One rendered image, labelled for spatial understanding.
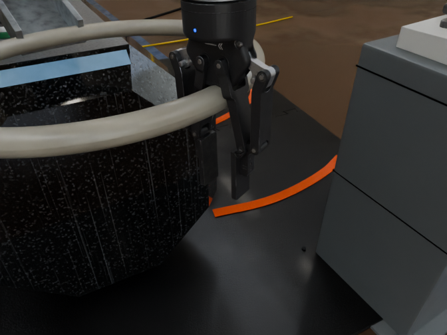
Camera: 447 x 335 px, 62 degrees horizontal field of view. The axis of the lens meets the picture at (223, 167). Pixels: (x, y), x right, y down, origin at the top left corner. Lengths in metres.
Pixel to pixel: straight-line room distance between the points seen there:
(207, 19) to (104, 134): 0.14
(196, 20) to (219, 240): 1.17
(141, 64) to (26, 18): 0.26
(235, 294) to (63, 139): 1.03
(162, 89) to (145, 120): 0.63
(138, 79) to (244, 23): 0.60
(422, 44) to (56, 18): 0.79
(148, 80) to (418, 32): 0.64
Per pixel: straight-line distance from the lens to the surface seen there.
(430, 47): 0.98
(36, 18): 0.90
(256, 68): 0.39
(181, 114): 0.38
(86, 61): 0.95
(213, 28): 0.37
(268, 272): 1.39
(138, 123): 0.37
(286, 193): 1.68
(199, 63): 0.41
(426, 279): 1.16
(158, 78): 1.00
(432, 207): 1.03
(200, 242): 1.47
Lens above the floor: 1.11
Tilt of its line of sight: 37 degrees down
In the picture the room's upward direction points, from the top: straight up
